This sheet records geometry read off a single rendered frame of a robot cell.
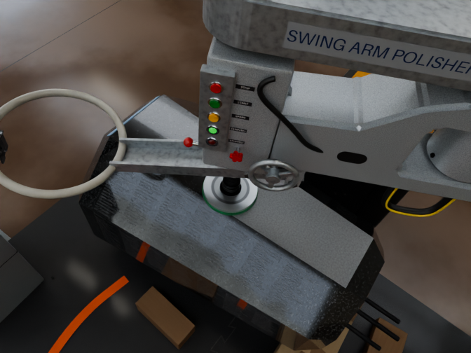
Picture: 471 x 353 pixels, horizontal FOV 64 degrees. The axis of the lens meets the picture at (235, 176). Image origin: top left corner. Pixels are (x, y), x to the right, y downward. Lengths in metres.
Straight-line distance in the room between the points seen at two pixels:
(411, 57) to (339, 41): 0.15
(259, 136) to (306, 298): 0.68
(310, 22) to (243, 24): 0.13
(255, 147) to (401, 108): 0.39
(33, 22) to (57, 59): 0.53
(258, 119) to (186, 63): 2.30
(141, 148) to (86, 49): 2.07
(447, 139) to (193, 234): 0.94
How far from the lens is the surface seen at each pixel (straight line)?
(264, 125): 1.01
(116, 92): 3.05
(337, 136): 1.05
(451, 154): 1.21
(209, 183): 1.48
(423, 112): 1.01
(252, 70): 0.89
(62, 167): 2.68
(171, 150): 1.44
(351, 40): 0.84
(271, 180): 1.10
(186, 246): 1.55
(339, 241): 1.50
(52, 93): 1.68
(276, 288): 1.48
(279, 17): 0.81
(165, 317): 2.02
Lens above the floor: 2.10
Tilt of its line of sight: 56 degrees down
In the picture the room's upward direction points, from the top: 10 degrees clockwise
